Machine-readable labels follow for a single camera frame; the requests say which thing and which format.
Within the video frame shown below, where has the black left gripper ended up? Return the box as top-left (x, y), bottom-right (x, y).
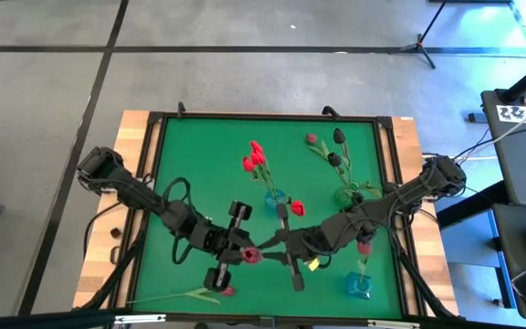
top-left (203, 199), bottom-right (258, 293)

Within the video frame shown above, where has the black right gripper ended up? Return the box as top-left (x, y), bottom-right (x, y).
top-left (257, 204), bottom-right (323, 292)

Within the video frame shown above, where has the red artificial tulip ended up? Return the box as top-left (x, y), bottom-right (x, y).
top-left (250, 151), bottom-right (279, 197)
top-left (285, 198), bottom-right (306, 218)
top-left (241, 155), bottom-right (279, 197)
top-left (249, 139), bottom-right (279, 197)

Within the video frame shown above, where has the blue glass vase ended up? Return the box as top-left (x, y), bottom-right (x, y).
top-left (344, 271), bottom-right (374, 301)
top-left (264, 189), bottom-right (288, 210)

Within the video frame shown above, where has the green glass vase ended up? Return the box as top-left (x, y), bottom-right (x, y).
top-left (333, 182), bottom-right (360, 209)

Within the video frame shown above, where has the green table mat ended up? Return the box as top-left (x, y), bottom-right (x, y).
top-left (132, 117), bottom-right (404, 320)

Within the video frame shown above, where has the black desk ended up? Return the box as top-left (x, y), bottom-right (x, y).
top-left (493, 203), bottom-right (526, 321)

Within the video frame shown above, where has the black tripod stand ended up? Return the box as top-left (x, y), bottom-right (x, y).
top-left (399, 0), bottom-right (447, 70)

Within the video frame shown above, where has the grey cart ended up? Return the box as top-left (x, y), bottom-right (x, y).
top-left (480, 89), bottom-right (526, 209)

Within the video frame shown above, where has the white printed sign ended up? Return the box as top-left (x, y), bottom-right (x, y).
top-left (495, 104), bottom-right (526, 124)

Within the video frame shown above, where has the silver bracket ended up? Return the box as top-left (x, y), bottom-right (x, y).
top-left (114, 313), bottom-right (167, 325)
top-left (367, 319), bottom-right (422, 329)

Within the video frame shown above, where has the black frame strut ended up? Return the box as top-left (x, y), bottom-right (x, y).
top-left (78, 237), bottom-right (143, 312)
top-left (393, 241), bottom-right (458, 320)

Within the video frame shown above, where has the black table frame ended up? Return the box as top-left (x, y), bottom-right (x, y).
top-left (110, 111), bottom-right (422, 328)

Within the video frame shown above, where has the black frame beam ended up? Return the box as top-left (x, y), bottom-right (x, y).
top-left (0, 308), bottom-right (132, 329)

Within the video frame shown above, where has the black floor cable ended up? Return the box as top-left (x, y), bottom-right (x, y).
top-left (454, 127), bottom-right (492, 161)

